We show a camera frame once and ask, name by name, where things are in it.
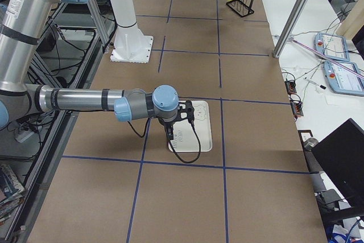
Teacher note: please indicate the teach pendant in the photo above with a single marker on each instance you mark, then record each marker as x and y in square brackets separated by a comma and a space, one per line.
[342, 81]
[332, 46]

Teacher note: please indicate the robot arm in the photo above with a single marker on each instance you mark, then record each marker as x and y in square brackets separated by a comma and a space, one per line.
[21, 31]

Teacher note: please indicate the aluminium frame post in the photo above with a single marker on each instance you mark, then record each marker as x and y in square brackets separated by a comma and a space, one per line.
[288, 27]

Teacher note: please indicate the white camera pole base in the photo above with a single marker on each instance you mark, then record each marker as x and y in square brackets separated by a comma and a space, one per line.
[130, 44]

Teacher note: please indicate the upper orange power strip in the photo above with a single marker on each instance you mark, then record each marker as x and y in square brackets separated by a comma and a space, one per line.
[290, 86]

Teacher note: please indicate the silver metal cylinder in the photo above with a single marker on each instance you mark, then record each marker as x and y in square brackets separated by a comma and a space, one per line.
[310, 143]

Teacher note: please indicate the orange power strip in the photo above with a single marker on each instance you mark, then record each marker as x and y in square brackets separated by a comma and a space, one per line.
[290, 86]
[297, 109]

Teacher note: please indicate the upper teach pendant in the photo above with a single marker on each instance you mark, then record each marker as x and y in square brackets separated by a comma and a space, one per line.
[332, 46]

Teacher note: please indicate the lower orange power strip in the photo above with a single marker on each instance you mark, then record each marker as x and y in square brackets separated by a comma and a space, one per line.
[297, 109]

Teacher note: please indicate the stack of magazines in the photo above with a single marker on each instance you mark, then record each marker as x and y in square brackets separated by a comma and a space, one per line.
[11, 192]

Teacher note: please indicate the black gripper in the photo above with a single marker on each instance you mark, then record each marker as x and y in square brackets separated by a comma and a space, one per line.
[165, 124]

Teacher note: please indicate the pink rod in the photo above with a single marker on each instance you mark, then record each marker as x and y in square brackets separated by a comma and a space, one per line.
[328, 59]

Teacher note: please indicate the black marker pen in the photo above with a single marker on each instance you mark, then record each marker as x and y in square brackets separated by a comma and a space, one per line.
[314, 83]

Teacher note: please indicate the black wire cup rack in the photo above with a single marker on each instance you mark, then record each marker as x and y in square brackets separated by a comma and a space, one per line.
[242, 8]

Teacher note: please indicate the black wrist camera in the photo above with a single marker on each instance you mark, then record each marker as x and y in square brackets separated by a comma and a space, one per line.
[185, 111]

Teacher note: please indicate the lower teach pendant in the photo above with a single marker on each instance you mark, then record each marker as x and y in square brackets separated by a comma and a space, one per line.
[342, 81]

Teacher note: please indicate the white bear tray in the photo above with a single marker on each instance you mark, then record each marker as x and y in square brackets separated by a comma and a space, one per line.
[184, 139]

